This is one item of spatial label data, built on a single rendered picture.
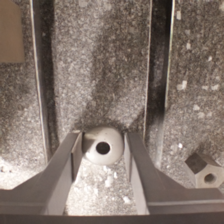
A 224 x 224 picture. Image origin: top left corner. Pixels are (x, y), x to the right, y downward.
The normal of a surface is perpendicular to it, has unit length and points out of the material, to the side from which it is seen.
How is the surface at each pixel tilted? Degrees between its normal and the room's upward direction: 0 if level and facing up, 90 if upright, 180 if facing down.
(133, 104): 0
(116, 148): 0
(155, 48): 4
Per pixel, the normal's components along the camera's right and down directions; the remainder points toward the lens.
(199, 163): -0.70, -0.69
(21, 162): 0.01, 0.22
